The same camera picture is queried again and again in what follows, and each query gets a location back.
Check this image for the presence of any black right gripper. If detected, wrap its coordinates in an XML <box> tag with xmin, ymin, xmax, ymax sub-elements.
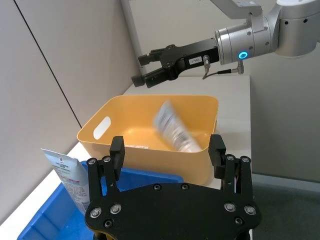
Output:
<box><xmin>131</xmin><ymin>37</ymin><xmax>219</xmax><ymax>89</ymax></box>

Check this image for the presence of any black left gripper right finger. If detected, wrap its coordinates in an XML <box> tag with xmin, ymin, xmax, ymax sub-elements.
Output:
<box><xmin>208</xmin><ymin>134</ymin><xmax>254</xmax><ymax>201</ymax></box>

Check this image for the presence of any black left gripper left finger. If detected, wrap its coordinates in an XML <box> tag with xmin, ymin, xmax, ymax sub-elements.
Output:
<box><xmin>86</xmin><ymin>135</ymin><xmax>126</xmax><ymax>204</ymax></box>

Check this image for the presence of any small flat pale packet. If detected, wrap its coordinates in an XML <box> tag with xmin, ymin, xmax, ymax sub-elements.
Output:
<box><xmin>124</xmin><ymin>143</ymin><xmax>151</xmax><ymax>150</ymax></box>

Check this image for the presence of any yellow plastic bin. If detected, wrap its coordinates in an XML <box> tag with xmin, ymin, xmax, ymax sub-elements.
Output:
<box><xmin>76</xmin><ymin>94</ymin><xmax>220</xmax><ymax>187</ymax></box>

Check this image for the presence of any white printed tube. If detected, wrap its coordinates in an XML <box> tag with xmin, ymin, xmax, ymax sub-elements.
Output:
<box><xmin>152</xmin><ymin>99</ymin><xmax>203</xmax><ymax>154</ymax></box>
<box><xmin>40</xmin><ymin>148</ymin><xmax>91</xmax><ymax>216</ymax></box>

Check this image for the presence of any blue plastic bin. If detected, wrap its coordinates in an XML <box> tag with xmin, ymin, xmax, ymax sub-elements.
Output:
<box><xmin>16</xmin><ymin>159</ymin><xmax>185</xmax><ymax>240</ymax></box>

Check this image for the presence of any thin dark cable, silver plug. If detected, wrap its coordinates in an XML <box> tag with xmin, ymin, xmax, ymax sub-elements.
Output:
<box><xmin>201</xmin><ymin>54</ymin><xmax>245</xmax><ymax>81</ymax></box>

